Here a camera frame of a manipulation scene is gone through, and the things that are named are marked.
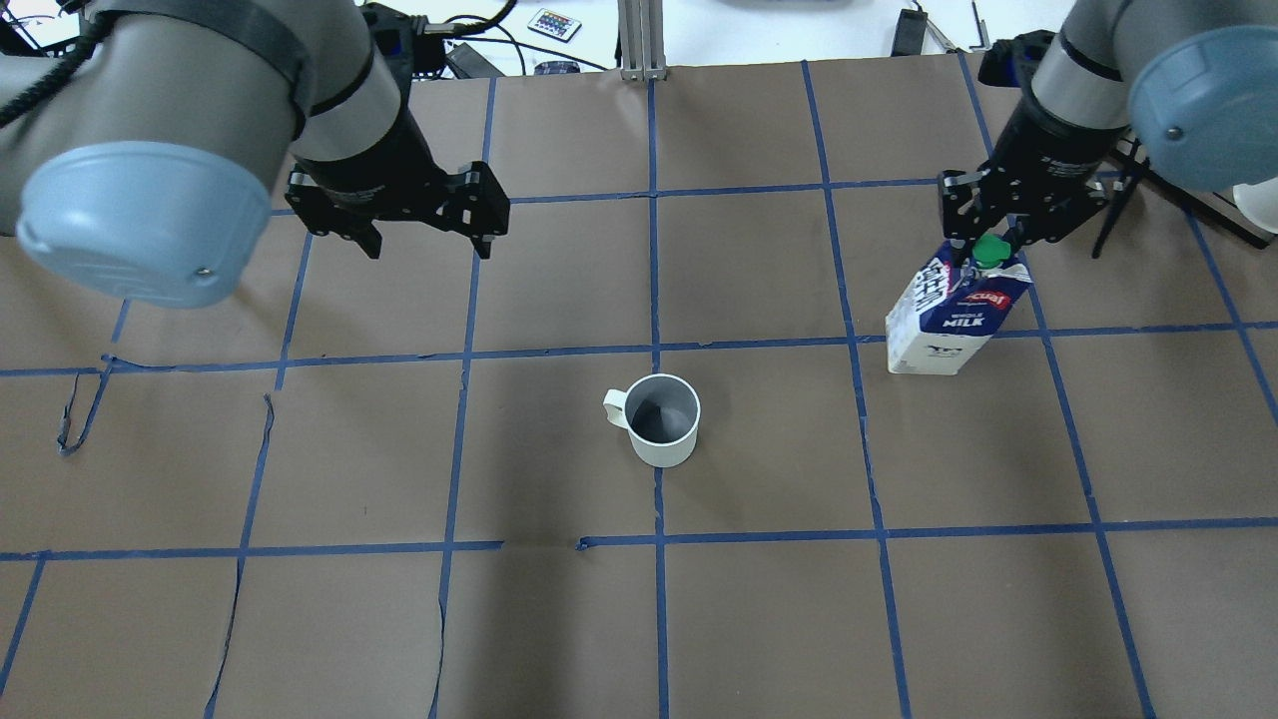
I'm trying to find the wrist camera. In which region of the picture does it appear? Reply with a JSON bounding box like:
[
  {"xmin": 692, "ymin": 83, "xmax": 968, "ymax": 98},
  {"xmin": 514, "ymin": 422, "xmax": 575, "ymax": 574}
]
[
  {"xmin": 359, "ymin": 3, "xmax": 446, "ymax": 77},
  {"xmin": 976, "ymin": 29, "xmax": 1057, "ymax": 89}
]

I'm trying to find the allen key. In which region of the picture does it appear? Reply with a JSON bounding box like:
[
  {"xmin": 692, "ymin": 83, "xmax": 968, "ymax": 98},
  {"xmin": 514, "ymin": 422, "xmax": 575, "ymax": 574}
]
[{"xmin": 970, "ymin": 0, "xmax": 993, "ymax": 51}]

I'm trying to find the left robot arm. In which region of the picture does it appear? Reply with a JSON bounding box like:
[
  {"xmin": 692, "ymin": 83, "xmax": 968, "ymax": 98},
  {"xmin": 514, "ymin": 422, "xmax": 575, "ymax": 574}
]
[{"xmin": 3, "ymin": 1, "xmax": 511, "ymax": 307}]

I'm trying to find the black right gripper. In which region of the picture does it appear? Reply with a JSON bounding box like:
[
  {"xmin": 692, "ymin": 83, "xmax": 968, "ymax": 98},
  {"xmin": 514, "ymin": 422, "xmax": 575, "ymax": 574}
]
[{"xmin": 937, "ymin": 100, "xmax": 1127, "ymax": 268}]

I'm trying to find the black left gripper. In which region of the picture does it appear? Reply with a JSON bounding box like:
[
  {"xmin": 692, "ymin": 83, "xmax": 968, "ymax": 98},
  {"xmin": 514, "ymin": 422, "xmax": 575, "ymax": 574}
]
[{"xmin": 285, "ymin": 110, "xmax": 511, "ymax": 261}]

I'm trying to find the aluminium frame post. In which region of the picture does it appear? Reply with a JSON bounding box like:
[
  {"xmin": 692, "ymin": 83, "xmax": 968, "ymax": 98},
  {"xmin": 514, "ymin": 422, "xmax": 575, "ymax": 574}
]
[{"xmin": 617, "ymin": 0, "xmax": 668, "ymax": 82}]

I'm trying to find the white cup on rack front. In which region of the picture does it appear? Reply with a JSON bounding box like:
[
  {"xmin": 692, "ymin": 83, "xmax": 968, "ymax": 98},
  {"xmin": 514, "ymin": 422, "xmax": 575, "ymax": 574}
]
[{"xmin": 1232, "ymin": 178, "xmax": 1278, "ymax": 234}]

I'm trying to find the blue white milk carton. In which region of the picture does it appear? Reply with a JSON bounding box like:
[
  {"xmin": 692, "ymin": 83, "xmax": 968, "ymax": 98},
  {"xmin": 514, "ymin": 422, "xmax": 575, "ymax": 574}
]
[{"xmin": 884, "ymin": 232, "xmax": 1033, "ymax": 374}]

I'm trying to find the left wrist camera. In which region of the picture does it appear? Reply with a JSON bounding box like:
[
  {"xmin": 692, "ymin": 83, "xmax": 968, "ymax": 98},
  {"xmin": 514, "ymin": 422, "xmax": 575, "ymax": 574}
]
[{"xmin": 359, "ymin": 3, "xmax": 446, "ymax": 77}]

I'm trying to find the black power adapter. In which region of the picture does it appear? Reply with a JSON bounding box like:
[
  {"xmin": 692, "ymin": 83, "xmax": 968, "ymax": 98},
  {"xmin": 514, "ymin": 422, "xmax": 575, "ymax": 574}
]
[{"xmin": 889, "ymin": 8, "xmax": 930, "ymax": 56}]

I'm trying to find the white ribbed mug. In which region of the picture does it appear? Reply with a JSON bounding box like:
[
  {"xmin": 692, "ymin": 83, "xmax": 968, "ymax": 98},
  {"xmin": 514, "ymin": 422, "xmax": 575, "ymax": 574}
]
[{"xmin": 602, "ymin": 373, "xmax": 702, "ymax": 467}]

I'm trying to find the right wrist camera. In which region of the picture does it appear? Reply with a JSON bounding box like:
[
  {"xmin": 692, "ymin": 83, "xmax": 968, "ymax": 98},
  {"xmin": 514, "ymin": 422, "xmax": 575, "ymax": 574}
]
[{"xmin": 976, "ymin": 29, "xmax": 1057, "ymax": 89}]

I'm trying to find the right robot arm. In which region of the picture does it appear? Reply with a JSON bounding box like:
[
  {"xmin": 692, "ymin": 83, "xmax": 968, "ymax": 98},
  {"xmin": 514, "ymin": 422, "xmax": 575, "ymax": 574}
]
[{"xmin": 939, "ymin": 1, "xmax": 1277, "ymax": 266}]

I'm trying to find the small remote control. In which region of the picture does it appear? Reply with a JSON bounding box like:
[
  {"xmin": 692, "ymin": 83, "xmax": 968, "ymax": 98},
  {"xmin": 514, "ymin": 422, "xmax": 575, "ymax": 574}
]
[{"xmin": 527, "ymin": 8, "xmax": 583, "ymax": 43}]

